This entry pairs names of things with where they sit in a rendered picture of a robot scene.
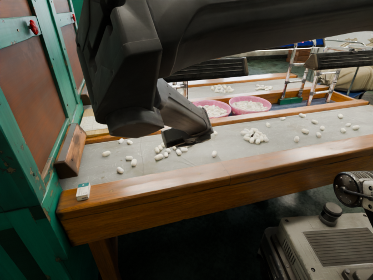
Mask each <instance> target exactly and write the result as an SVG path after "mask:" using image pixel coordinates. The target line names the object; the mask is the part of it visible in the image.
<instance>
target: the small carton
mask: <svg viewBox="0 0 373 280"><path fill-rule="evenodd" d="M89 194H90V183H89V182H87V183H81V184H78V189H77V194H76V198H77V201H81V200H84V199H89Z"/></svg>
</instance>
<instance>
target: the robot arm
mask: <svg viewBox="0 0 373 280"><path fill-rule="evenodd" d="M354 32H373V0H84V1H83V5H82V11H81V14H80V19H79V25H78V30H77V35H76V38H75V42H76V45H77V54H78V58H79V61H80V66H81V69H82V72H83V76H84V80H85V84H86V87H87V91H88V94H89V99H90V102H91V105H92V109H93V113H94V117H95V121H96V122H97V123H99V124H106V125H107V127H108V131H109V135H110V136H114V137H125V138H135V139H137V138H141V137H144V136H147V135H149V134H152V133H154V132H157V131H159V130H161V129H163V128H165V127H164V126H168V127H171V128H167V129H164V130H161V135H162V140H163V143H164V145H165V148H166V149H167V148H170V147H174V146H175V147H176V148H179V147H186V146H193V145H195V144H197V143H203V142H205V141H208V140H210V139H211V134H213V133H214V131H213V128H212V126H211V123H210V119H209V116H208V114H207V111H206V109H205V108H204V107H202V108H201V107H197V106H196V105H194V104H193V103H191V101H189V100H188V99H187V98H185V97H184V96H183V95H182V94H180V93H179V92H178V91H177V90H176V89H174V88H173V87H172V86H171V85H169V84H168V83H167V82H166V81H165V80H163V78H165V77H169V76H170V75H171V74H173V73H175V72H177V71H179V70H181V69H183V68H187V67H189V66H192V65H194V64H197V63H200V62H204V61H208V60H211V59H215V58H220V57H226V56H232V55H236V54H241V53H247V52H253V51H258V50H262V49H268V48H274V47H280V46H285V45H289V44H294V43H300V42H306V41H312V40H316V39H321V38H327V37H333V36H338V35H342V34H348V33H354Z"/></svg>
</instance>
